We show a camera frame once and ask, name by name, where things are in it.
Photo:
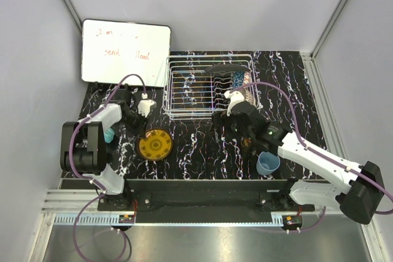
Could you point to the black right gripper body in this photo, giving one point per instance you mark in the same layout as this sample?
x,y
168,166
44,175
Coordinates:
x,y
231,127

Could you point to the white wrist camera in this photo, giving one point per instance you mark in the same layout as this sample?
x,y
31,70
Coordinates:
x,y
146,105
234,97

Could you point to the blue patterned bowl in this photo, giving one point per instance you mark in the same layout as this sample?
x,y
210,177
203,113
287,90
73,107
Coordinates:
x,y
240,78

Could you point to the light blue plastic cup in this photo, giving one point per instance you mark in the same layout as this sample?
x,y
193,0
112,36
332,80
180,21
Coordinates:
x,y
267,163

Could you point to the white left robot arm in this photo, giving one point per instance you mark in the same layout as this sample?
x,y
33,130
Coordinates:
x,y
83,144

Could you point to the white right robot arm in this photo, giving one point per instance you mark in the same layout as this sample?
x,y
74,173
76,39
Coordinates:
x,y
353,188

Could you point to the yellow patterned small plate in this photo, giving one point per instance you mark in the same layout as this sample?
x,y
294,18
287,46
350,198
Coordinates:
x,y
156,145

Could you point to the red white patterned bowl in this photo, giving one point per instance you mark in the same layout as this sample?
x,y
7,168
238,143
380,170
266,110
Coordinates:
x,y
248,95

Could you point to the red black mug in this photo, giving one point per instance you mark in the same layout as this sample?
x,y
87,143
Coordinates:
x,y
249,148

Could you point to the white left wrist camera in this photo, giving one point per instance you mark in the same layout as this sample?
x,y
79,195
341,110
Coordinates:
x,y
146,105

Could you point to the teal cat ear headphones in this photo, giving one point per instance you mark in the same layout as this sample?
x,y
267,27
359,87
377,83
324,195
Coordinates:
x,y
109,135

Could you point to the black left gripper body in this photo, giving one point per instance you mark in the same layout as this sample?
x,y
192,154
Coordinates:
x,y
136,122

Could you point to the black floral square plate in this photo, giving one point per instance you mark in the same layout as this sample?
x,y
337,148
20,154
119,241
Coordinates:
x,y
223,68

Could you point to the white wire dish rack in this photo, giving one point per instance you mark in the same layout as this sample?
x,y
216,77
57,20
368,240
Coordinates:
x,y
190,93

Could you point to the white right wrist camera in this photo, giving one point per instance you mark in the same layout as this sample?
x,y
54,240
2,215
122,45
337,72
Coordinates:
x,y
234,97

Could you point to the white whiteboard with red writing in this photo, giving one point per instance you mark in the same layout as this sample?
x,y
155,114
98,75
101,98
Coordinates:
x,y
114,49

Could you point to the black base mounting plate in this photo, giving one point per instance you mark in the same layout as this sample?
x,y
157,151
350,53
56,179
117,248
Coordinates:
x,y
146,199

